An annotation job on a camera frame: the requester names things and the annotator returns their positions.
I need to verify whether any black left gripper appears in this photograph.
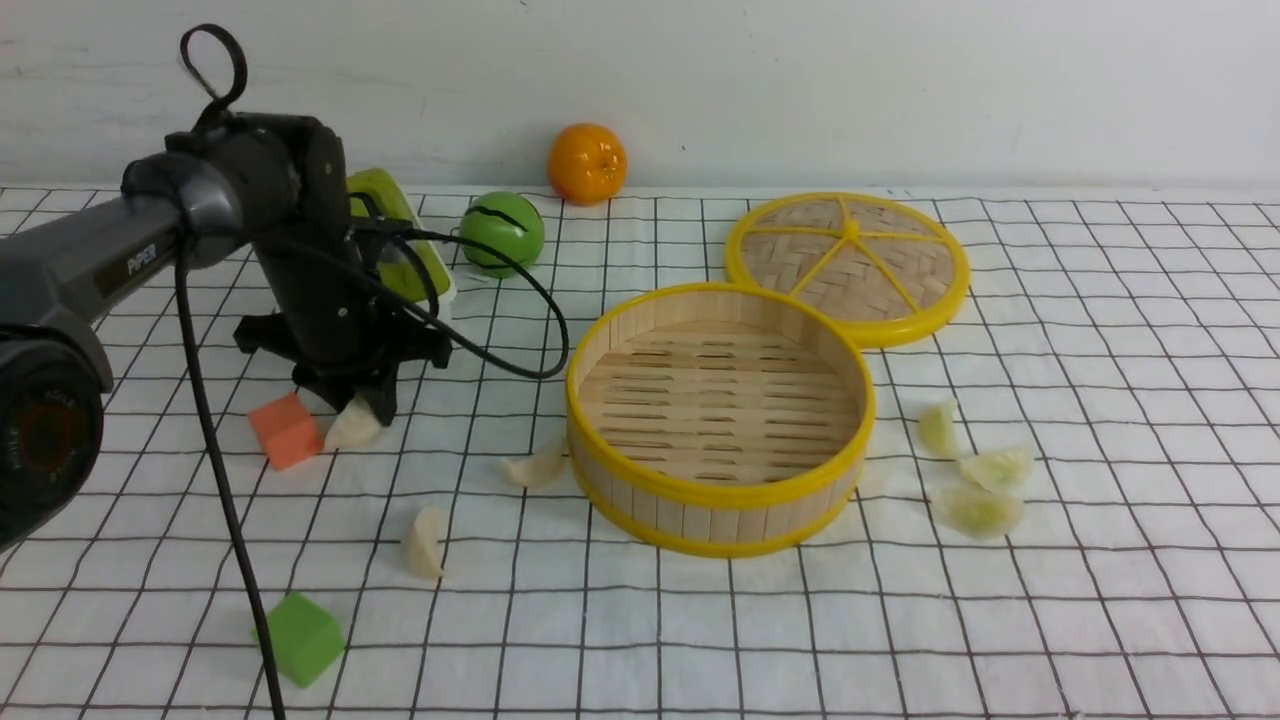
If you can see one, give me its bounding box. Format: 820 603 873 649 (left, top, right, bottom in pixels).
233 225 453 427

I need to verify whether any white dumpling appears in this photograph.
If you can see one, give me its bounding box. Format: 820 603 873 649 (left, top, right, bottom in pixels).
498 437 568 489
324 395 385 451
401 505 447 580

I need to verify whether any pale green dumpling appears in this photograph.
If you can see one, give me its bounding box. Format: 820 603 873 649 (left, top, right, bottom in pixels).
957 443 1036 496
931 484 1025 541
916 398 963 460

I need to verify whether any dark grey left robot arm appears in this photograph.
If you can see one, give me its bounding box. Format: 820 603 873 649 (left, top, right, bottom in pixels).
1 111 452 547

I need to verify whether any bamboo steamer tray yellow rim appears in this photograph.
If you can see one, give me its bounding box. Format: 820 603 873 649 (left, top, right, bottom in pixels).
564 283 876 559

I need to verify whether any woven bamboo steamer lid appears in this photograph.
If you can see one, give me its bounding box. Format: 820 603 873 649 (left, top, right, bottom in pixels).
724 191 972 348

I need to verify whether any orange foam cube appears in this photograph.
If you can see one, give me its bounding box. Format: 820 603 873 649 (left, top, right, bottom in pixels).
248 393 324 471

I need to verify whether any green lid white box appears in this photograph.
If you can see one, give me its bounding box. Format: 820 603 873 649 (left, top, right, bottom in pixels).
346 168 457 322

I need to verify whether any green toy watermelon ball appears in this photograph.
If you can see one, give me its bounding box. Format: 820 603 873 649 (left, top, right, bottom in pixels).
458 191 545 278

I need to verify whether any green foam cube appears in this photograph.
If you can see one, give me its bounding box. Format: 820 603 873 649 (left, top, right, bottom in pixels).
262 591 346 689

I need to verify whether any orange toy fruit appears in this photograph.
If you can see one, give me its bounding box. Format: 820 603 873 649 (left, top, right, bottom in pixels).
547 123 628 206

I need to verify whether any white black grid tablecloth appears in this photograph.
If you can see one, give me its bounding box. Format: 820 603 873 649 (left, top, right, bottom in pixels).
0 186 1280 720

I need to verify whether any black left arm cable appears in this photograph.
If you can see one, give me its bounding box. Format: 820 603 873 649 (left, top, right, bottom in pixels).
174 24 571 720

